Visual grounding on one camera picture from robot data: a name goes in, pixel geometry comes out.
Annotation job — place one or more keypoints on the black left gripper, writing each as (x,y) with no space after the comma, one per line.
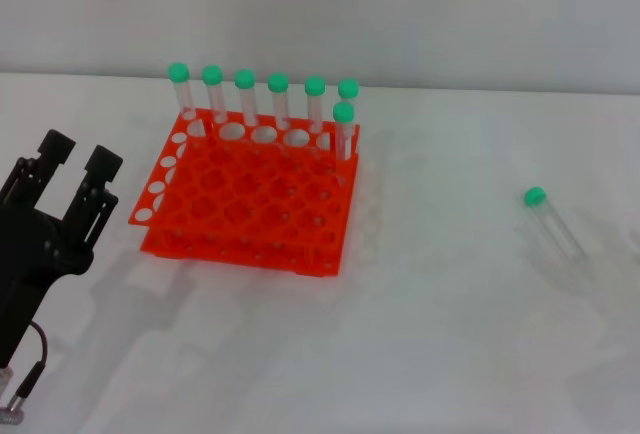
(30,254)

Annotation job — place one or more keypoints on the clear test tube green cap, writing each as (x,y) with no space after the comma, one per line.
(535,197)
(212,75)
(278,83)
(315,85)
(244,79)
(348,88)
(179,72)
(343,112)

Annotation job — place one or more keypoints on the orange plastic test tube rack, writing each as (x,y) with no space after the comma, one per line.
(250,194)

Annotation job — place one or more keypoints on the silver knurled connector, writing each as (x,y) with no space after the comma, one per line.
(7,415)

